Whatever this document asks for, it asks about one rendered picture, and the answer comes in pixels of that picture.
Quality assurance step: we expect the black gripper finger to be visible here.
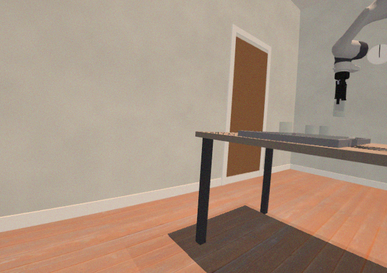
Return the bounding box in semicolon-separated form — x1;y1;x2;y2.
341;83;347;101
334;80;345;110

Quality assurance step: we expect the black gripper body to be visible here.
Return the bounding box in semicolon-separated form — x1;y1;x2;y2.
334;71;350;87

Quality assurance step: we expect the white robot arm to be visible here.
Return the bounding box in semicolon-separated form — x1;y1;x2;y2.
332;0;387;73

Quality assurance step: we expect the grey cylinder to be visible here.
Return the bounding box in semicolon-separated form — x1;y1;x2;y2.
319;126;331;136
279;122;293;135
305;125;316;135
333;101;347;117

